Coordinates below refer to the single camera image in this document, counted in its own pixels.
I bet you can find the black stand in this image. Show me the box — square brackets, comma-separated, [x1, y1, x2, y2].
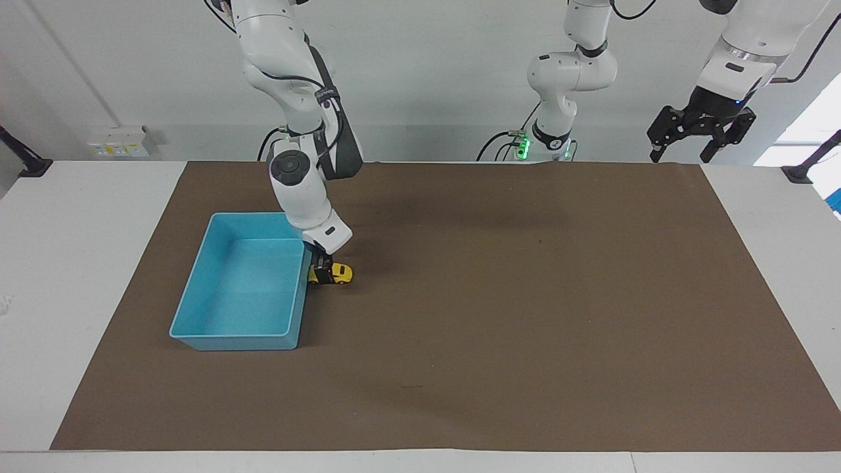
[780, 129, 841, 185]
[0, 124, 54, 179]

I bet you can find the yellow toy beetle car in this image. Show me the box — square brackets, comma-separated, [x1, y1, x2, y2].
[309, 261, 354, 286]

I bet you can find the white wall socket box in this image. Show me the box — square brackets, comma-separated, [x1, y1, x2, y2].
[87, 125, 159, 159]

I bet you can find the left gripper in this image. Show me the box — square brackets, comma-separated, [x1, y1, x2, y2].
[647, 85, 757, 164]

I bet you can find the blue plastic bin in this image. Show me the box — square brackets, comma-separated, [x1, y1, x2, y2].
[169, 212, 311, 352]

